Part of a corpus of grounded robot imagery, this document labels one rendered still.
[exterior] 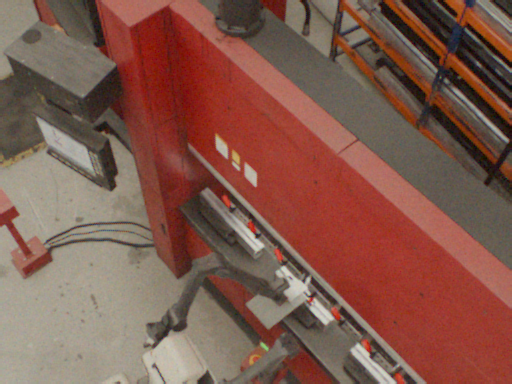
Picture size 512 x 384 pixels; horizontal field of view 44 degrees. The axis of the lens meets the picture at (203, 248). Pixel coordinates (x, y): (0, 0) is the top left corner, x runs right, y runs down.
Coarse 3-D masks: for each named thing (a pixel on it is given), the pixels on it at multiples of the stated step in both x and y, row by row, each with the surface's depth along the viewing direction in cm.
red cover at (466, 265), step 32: (192, 0) 252; (192, 32) 249; (224, 64) 243; (256, 64) 234; (256, 96) 237; (288, 96) 227; (288, 128) 231; (320, 128) 219; (320, 160) 226; (352, 160) 212; (352, 192) 221; (384, 192) 206; (416, 192) 205; (384, 224) 215; (416, 224) 200; (448, 224) 199; (448, 256) 196; (480, 256) 194; (480, 288) 192
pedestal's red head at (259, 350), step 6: (258, 348) 342; (252, 354) 340; (258, 354) 340; (246, 360) 339; (240, 366) 340; (246, 366) 337; (288, 366) 333; (282, 372) 332; (252, 378) 339; (276, 378) 339; (282, 378) 343
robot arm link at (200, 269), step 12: (204, 264) 278; (216, 264) 278; (192, 276) 281; (204, 276) 280; (192, 288) 285; (180, 300) 292; (192, 300) 292; (168, 312) 303; (180, 312) 295; (180, 324) 298
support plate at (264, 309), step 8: (288, 280) 335; (256, 296) 332; (264, 296) 332; (304, 296) 331; (248, 304) 330; (256, 304) 330; (264, 304) 330; (272, 304) 329; (288, 304) 329; (296, 304) 329; (256, 312) 328; (264, 312) 328; (272, 312) 327; (280, 312) 327; (288, 312) 327; (264, 320) 325; (272, 320) 325; (280, 320) 325
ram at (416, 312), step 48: (192, 96) 291; (240, 96) 251; (192, 144) 327; (240, 144) 278; (288, 144) 242; (240, 192) 312; (288, 192) 267; (336, 192) 233; (288, 240) 298; (336, 240) 256; (384, 240) 225; (336, 288) 285; (384, 288) 247; (432, 288) 218; (384, 336) 273; (432, 336) 238; (480, 336) 211
